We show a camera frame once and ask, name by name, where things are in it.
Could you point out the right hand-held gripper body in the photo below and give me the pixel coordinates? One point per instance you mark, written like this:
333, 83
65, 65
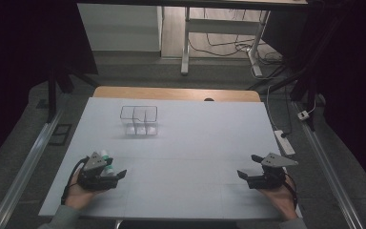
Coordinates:
268, 178

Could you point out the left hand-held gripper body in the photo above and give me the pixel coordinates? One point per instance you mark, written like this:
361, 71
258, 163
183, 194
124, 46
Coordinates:
92, 181

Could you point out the white bottle with green label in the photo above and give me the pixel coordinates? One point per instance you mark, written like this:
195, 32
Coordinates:
108, 170

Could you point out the person's left hand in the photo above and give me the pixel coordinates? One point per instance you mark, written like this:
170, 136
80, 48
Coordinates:
79, 197

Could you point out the person's right hand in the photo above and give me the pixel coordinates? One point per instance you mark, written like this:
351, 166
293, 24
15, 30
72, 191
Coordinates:
279, 198

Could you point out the white power strip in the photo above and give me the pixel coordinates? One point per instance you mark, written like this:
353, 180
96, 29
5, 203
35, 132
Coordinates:
284, 142

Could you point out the clear plastic divided organizer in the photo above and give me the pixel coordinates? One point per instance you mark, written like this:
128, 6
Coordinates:
138, 120

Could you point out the black floor socket plate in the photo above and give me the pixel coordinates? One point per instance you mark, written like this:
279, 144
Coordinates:
60, 134

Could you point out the small white adapter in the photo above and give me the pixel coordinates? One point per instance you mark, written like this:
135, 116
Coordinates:
302, 115

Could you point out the white table cover sheet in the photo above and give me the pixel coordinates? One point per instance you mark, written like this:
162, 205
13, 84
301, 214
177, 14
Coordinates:
184, 143

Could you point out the black metal stand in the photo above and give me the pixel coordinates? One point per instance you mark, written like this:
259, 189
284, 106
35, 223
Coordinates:
305, 86
52, 92

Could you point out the white metal stand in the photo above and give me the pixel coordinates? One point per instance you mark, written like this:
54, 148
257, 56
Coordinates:
235, 47

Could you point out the white cabinet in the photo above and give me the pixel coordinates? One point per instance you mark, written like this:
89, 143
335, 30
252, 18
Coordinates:
119, 27

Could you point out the white-legged desk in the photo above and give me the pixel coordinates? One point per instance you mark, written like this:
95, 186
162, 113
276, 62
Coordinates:
222, 26

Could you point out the metal floor rail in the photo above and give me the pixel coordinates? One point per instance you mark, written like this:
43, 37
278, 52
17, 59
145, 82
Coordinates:
329, 165
25, 168

